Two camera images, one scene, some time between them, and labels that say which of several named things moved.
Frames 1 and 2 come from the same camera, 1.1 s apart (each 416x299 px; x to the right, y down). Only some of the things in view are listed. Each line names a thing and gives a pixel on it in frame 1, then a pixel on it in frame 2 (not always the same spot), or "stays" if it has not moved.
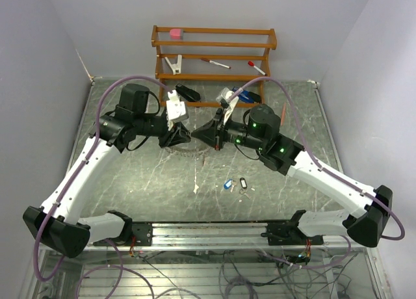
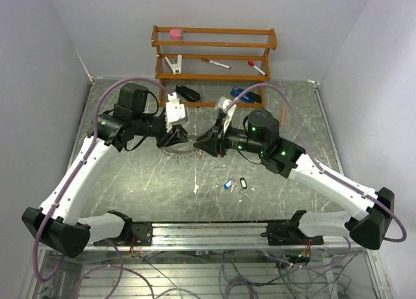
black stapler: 188,93 stays
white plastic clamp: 176,67 stays
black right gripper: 211,134 -> 210,143
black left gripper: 176,136 stays
